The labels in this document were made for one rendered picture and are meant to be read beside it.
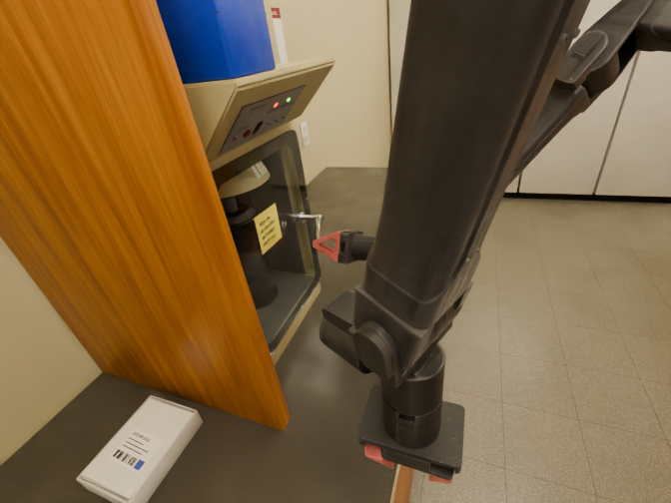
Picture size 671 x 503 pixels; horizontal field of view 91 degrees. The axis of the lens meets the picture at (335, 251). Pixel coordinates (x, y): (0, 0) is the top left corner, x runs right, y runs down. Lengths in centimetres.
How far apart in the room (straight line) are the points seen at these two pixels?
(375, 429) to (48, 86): 50
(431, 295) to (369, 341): 6
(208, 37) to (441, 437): 48
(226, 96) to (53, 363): 72
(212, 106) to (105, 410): 68
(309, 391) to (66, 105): 59
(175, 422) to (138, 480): 10
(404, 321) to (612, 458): 173
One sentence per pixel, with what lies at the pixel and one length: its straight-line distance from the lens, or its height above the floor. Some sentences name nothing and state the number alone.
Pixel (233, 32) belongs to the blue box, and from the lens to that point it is 45.
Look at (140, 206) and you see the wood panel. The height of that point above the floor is 139.
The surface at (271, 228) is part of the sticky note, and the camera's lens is 67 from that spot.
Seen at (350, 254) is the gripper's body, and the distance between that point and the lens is 71.
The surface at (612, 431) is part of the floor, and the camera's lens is 200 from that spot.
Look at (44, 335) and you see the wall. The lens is 94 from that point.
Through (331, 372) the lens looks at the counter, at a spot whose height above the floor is 94.
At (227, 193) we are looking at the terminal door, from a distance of 56.
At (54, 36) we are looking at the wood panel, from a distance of 47.
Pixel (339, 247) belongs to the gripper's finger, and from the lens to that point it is 71.
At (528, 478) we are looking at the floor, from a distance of 176.
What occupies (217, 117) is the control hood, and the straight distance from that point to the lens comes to 45.
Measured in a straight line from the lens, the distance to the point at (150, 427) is 77.
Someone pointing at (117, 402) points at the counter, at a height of 94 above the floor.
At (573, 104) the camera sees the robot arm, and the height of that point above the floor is 141.
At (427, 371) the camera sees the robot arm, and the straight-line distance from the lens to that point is 30.
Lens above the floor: 153
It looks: 32 degrees down
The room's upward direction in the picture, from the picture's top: 8 degrees counter-clockwise
